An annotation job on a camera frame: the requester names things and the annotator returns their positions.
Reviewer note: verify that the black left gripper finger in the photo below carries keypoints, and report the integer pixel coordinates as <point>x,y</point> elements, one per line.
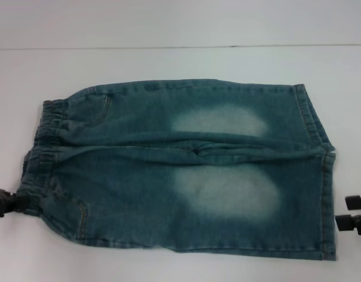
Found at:
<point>4,202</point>

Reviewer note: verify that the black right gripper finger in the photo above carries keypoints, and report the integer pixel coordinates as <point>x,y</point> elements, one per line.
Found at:
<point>352,224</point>
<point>357,201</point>

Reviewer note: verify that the blue denim shorts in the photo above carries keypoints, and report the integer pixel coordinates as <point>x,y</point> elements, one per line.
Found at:
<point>139,176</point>

